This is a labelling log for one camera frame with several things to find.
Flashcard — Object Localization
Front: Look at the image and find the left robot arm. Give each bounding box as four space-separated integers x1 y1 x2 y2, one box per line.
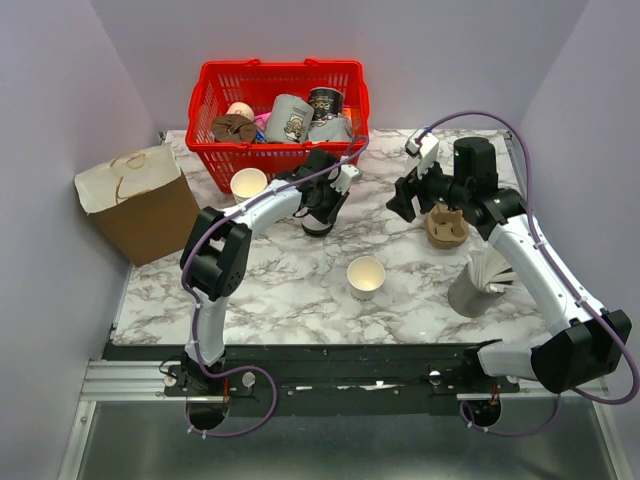
180 148 361 395

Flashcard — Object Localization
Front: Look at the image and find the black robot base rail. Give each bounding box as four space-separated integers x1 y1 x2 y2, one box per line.
99 342 586 419

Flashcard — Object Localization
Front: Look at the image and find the red plastic shopping basket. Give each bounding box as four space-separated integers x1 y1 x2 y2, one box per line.
185 58 370 193

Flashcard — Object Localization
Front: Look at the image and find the brown striped cloth in basket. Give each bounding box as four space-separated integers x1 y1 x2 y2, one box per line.
211 114 258 144

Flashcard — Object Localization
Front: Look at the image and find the brown pulp cup carrier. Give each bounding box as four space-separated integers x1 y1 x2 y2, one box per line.
425 204 469 249

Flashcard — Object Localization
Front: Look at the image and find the single white paper cup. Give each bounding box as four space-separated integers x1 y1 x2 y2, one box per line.
347 256 385 300

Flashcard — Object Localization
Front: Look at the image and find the stack of white paper cups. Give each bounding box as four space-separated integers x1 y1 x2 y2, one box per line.
230 168 268 204

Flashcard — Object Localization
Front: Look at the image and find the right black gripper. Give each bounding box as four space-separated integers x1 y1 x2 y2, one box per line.
386 150 470 222

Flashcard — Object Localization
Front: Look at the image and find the brown paper takeout bag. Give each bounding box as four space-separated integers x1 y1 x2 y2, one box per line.
74 144 200 266

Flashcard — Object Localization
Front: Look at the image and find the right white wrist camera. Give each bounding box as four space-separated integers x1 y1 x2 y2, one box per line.
405 128 439 178

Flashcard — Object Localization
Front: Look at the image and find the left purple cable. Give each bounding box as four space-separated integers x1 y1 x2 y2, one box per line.
179 134 370 439

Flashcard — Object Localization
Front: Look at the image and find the grey crumpled item in basket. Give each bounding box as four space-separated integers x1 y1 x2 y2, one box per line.
307 117 353 143

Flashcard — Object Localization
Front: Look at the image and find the black printed can in basket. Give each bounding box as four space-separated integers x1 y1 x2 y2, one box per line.
307 87 344 122

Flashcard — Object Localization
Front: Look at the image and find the grey printed cup in basket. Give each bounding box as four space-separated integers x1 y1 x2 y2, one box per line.
264 94 314 144

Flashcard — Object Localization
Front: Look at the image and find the grey cup of straws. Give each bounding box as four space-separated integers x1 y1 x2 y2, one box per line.
447 244 518 318

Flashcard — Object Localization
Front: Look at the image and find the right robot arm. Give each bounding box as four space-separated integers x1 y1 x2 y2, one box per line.
387 131 631 394

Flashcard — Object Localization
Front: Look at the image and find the beige egg-shaped object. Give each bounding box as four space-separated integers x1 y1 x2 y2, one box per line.
226 101 255 122

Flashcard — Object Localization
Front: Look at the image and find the stack of cup lids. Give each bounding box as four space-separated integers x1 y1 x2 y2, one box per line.
301 210 335 238

